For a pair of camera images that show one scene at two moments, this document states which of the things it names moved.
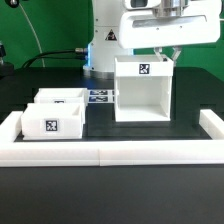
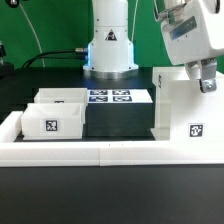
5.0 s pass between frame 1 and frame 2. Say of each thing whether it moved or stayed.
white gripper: moved
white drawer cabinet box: moved
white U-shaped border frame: stayed
